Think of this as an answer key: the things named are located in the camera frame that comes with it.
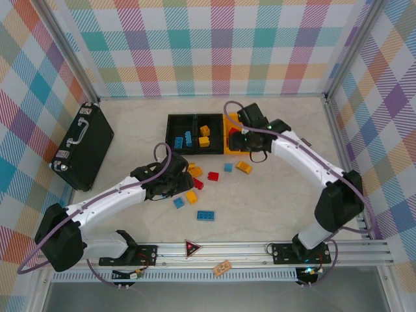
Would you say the orange printed ticket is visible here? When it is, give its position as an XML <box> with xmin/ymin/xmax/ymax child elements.
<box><xmin>213</xmin><ymin>259</ymin><xmax>231</xmax><ymax>278</ymax></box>

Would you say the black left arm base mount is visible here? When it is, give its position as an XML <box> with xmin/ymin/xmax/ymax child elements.
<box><xmin>98</xmin><ymin>244</ymin><xmax>159</xmax><ymax>268</ymax></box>

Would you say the black carrying case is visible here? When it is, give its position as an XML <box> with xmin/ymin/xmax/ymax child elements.
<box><xmin>48</xmin><ymin>101</ymin><xmax>115</xmax><ymax>192</ymax></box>

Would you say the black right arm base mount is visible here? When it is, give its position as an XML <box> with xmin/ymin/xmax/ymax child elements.
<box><xmin>270</xmin><ymin>242</ymin><xmax>333</xmax><ymax>265</ymax></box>

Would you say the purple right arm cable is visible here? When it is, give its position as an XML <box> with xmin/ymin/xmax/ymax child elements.
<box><xmin>224</xmin><ymin>101</ymin><xmax>376</xmax><ymax>289</ymax></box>

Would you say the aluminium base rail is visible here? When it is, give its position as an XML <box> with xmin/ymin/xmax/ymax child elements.
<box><xmin>35</xmin><ymin>242</ymin><xmax>393</xmax><ymax>268</ymax></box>

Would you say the aluminium frame side rail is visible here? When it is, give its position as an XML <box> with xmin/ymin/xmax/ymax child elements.
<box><xmin>323</xmin><ymin>96</ymin><xmax>374</xmax><ymax>241</ymax></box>
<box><xmin>57</xmin><ymin>190</ymin><xmax>77</xmax><ymax>222</ymax></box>

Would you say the red black triangle sticker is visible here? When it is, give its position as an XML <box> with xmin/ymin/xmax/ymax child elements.
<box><xmin>183</xmin><ymin>239</ymin><xmax>203</xmax><ymax>260</ymax></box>

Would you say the aluminium frame post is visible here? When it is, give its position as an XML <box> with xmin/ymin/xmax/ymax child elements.
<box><xmin>40</xmin><ymin>0</ymin><xmax>102</xmax><ymax>105</ymax></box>
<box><xmin>323</xmin><ymin>0</ymin><xmax>389</xmax><ymax>102</ymax></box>

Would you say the yellow plastic bin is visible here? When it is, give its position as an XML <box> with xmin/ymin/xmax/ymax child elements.
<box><xmin>223</xmin><ymin>112</ymin><xmax>253</xmax><ymax>156</ymax></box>

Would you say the white slotted cable duct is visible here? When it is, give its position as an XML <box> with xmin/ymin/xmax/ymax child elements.
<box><xmin>51</xmin><ymin>268</ymin><xmax>298</xmax><ymax>283</ymax></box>

